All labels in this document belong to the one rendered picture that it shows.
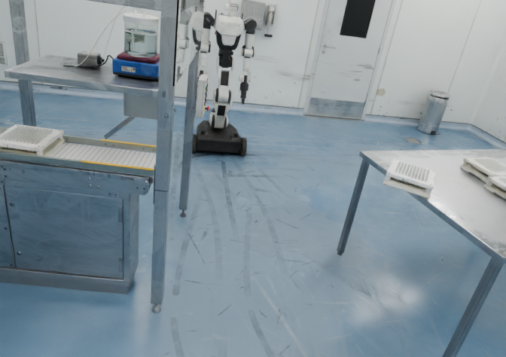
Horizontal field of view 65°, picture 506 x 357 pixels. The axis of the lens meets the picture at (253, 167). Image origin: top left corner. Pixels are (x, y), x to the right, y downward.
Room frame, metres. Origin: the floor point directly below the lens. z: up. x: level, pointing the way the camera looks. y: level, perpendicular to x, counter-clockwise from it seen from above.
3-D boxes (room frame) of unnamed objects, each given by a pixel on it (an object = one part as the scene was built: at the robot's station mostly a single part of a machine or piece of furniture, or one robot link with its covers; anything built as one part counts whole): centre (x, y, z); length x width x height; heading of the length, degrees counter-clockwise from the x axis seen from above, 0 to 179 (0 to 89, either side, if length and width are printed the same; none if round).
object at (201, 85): (2.65, 0.43, 0.96); 0.17 x 0.06 x 0.26; 4
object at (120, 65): (1.82, 0.59, 1.30); 0.21 x 0.20 x 0.09; 4
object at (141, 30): (1.81, 0.59, 1.44); 0.15 x 0.15 x 0.19
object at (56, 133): (1.74, 1.12, 0.88); 0.25 x 0.24 x 0.02; 4
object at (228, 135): (4.10, 0.45, 0.19); 0.64 x 0.52 x 0.33; 12
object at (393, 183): (2.03, -0.88, 0.83); 0.24 x 0.24 x 0.02; 67
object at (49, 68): (1.75, 0.76, 1.24); 0.62 x 0.38 x 0.04; 94
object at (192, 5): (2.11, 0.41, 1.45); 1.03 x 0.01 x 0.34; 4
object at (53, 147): (1.74, 1.12, 0.83); 0.24 x 0.24 x 0.02; 4
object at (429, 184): (2.03, -0.88, 0.88); 0.25 x 0.24 x 0.02; 157
